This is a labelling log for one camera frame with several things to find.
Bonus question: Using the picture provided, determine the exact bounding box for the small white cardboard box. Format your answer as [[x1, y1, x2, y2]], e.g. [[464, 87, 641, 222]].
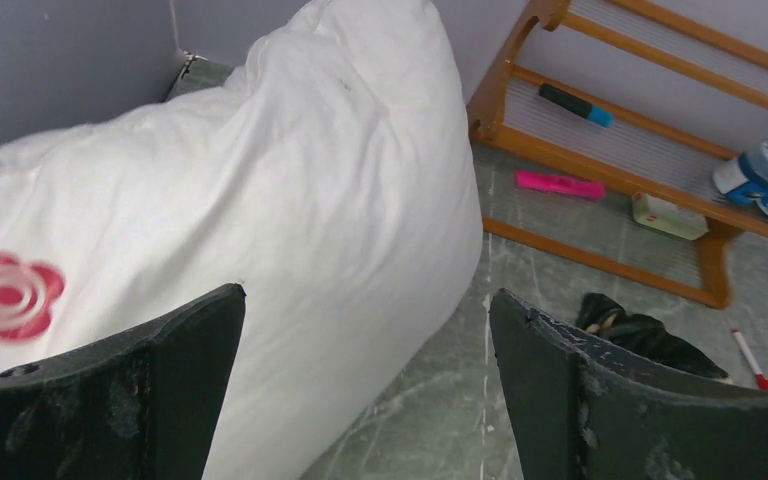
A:
[[631, 193, 709, 241]]

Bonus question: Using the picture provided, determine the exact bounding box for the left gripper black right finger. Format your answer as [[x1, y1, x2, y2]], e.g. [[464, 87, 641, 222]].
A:
[[489, 289, 768, 479]]

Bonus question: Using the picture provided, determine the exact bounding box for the white pillow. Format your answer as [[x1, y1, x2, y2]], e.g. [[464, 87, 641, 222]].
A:
[[0, 1, 482, 479]]

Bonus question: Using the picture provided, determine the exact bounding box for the left blue lidded jar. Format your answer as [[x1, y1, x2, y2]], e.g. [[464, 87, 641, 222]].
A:
[[712, 139, 768, 206]]

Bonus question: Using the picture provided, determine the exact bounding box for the wooden three-tier shelf rack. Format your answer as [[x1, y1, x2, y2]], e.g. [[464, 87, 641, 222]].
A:
[[468, 1, 768, 309]]

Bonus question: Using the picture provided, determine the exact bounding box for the white red-tipped pen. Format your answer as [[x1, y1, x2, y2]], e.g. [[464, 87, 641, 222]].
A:
[[731, 328, 768, 392]]

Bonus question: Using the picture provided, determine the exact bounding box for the black pillowcase with beige flowers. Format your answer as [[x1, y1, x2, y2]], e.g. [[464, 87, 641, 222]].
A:
[[575, 293, 733, 384]]

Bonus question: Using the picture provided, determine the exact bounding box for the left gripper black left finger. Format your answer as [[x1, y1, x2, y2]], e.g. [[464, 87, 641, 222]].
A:
[[0, 284, 246, 479]]

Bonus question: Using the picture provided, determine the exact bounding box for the pink highlighter marker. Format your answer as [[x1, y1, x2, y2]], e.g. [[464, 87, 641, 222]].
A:
[[514, 171, 606, 200]]

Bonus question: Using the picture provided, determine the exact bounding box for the blue and black marker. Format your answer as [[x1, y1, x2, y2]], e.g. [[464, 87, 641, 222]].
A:
[[538, 83, 613, 128]]

